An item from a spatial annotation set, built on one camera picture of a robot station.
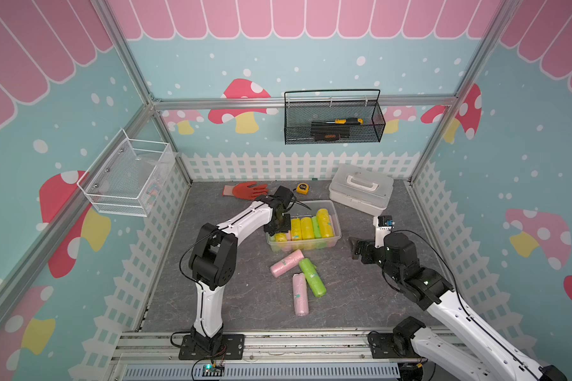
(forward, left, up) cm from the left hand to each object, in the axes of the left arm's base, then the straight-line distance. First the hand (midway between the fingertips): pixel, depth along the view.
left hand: (282, 232), depth 95 cm
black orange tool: (+23, -16, +29) cm, 40 cm away
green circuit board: (-45, +20, -8) cm, 50 cm away
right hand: (-11, -27, +14) cm, 32 cm away
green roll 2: (-18, -12, -3) cm, 22 cm away
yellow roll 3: (+3, -10, -1) cm, 11 cm away
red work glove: (+27, +19, -5) cm, 34 cm away
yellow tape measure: (+28, -9, -4) cm, 30 cm away
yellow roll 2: (+3, -5, -2) cm, 6 cm away
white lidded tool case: (+19, -34, +6) cm, 40 cm away
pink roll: (+6, -20, -1) cm, 21 cm away
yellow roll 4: (+3, -17, +2) cm, 18 cm away
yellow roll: (-4, 0, +3) cm, 5 cm away
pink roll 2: (-14, +1, -3) cm, 14 cm away
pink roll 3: (-25, -8, -3) cm, 27 cm away
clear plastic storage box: (+1, -10, +15) cm, 18 cm away
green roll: (+1, -14, -1) cm, 14 cm away
